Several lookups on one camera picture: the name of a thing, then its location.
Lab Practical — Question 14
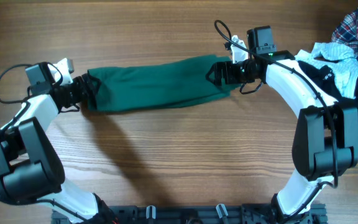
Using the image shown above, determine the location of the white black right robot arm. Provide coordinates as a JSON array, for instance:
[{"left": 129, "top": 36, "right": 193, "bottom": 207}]
[{"left": 206, "top": 51, "right": 358, "bottom": 223}]

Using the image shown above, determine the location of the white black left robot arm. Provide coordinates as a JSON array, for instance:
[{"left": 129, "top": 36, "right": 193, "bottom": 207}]
[{"left": 0, "top": 74, "right": 103, "bottom": 223}]

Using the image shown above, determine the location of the green cloth garment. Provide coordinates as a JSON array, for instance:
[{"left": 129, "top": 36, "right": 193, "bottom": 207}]
[{"left": 88, "top": 55, "right": 239, "bottom": 113}]

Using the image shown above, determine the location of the white light-blue striped shirt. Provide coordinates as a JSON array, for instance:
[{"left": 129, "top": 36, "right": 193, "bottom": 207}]
[{"left": 295, "top": 42, "right": 358, "bottom": 99}]

